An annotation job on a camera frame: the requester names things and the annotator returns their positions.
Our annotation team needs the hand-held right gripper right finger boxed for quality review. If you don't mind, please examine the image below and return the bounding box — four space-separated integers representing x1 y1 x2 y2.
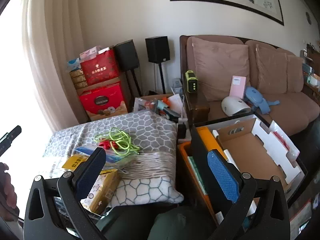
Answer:
207 149 292 240

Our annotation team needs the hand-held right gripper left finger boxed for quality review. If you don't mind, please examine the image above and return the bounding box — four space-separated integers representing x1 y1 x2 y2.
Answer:
23 147 108 240

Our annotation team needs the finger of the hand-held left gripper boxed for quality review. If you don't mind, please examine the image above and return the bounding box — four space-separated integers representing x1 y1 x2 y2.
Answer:
0 125 22 155

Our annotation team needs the yellow packet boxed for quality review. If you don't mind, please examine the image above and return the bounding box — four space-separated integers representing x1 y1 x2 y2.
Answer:
62 154 89 172

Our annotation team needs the blue face mask pack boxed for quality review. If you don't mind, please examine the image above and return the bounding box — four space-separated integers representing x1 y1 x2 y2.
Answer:
72 145 137 168

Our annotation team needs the large cardboard box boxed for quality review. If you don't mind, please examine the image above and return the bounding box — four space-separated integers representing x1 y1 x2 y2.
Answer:
191 114 308 227

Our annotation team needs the green braided cable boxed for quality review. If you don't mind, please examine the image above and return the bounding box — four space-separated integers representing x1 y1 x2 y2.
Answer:
94 127 141 158

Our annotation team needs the person's left hand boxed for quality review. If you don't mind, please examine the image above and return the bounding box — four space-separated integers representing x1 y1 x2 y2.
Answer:
0 162 20 222

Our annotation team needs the white slim box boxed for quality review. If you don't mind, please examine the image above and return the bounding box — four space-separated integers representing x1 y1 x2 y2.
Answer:
224 149 241 171

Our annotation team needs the pale green book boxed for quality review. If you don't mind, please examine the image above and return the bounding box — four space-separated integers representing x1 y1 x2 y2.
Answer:
187 156 209 195

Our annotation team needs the orange box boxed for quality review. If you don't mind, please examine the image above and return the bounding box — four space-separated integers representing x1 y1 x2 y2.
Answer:
196 126 228 160

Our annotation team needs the orange plastic crate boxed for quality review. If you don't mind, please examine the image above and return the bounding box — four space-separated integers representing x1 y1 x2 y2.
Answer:
177 141 220 227

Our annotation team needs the white cardboard divider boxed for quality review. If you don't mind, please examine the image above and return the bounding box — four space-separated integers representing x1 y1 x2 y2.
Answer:
252 119 304 184

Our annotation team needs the white dome lamp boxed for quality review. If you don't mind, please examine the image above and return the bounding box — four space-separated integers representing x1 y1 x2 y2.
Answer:
221 96 252 117

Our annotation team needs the red gift box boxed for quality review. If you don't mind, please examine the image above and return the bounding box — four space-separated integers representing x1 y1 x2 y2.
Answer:
79 84 128 121

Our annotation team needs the patterned grey blanket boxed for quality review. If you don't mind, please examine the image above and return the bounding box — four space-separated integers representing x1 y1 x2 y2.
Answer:
42 110 185 230

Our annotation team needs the white paper bag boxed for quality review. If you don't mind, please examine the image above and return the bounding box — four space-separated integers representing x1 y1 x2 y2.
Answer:
167 94 185 117

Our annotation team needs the brown sofa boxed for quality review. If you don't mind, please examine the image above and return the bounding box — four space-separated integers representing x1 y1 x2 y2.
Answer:
179 35 320 137

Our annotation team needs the pink flat box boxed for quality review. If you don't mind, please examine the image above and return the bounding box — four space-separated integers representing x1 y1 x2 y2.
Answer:
229 75 247 98

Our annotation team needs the orange bordered leaflet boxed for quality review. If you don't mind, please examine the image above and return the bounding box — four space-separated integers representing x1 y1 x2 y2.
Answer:
290 200 313 234

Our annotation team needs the beige curtain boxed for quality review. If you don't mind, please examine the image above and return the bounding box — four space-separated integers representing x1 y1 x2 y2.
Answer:
21 0 85 133

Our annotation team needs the teal glue gun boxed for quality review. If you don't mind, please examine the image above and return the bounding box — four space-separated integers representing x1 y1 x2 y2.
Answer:
154 99 173 113

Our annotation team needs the blue tissue pack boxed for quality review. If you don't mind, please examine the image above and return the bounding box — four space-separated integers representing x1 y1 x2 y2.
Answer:
66 58 82 71

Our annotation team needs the green portable radio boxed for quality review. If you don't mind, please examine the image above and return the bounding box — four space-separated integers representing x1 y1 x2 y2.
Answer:
185 70 199 93

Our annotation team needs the cardboard box of clutter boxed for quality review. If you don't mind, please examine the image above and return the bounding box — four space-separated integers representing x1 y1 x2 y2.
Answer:
132 94 188 120

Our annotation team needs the black speaker stand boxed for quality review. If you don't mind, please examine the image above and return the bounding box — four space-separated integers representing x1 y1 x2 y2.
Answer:
125 69 142 98
157 62 167 94

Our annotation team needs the large brown cushion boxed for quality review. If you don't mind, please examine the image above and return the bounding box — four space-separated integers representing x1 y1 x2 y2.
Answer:
191 37 250 102

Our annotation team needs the medium brown cushion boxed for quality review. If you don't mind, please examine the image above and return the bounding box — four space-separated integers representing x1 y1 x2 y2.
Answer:
255 44 288 95

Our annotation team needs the pink printed box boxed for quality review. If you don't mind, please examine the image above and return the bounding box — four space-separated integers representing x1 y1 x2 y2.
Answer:
80 45 100 59

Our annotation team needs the black speaker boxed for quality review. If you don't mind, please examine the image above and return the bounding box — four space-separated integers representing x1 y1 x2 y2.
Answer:
145 36 170 64
114 40 140 72

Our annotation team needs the narrow brown cushion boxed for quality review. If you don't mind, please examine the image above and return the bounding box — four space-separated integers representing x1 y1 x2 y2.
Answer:
286 54 304 93

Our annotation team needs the wooden shelf cabinet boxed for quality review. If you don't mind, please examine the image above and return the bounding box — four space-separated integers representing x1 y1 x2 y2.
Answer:
300 42 320 100

